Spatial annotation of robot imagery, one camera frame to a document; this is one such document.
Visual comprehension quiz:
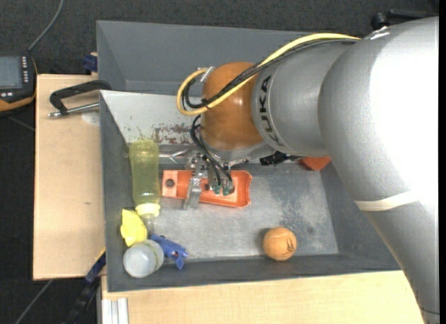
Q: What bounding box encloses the small orange block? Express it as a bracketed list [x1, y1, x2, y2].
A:
[300, 155, 332, 171]

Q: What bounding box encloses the white spray bottle blue trigger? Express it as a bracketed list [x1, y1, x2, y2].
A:
[122, 233, 190, 279]

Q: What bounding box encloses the orange flat plastic tray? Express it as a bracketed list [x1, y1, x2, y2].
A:
[161, 169, 253, 210]

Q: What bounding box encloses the yellow-green spray bottle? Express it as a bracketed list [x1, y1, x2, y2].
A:
[120, 140, 162, 247]

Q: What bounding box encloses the grey metal bin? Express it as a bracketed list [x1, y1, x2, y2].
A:
[95, 20, 401, 293]

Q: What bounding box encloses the pale wood board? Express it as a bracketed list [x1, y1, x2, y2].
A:
[32, 73, 107, 281]

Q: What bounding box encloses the orange ball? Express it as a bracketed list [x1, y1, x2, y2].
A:
[262, 226, 298, 262]

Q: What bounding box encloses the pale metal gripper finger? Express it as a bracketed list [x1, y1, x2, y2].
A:
[191, 177, 203, 210]
[182, 178, 194, 210]

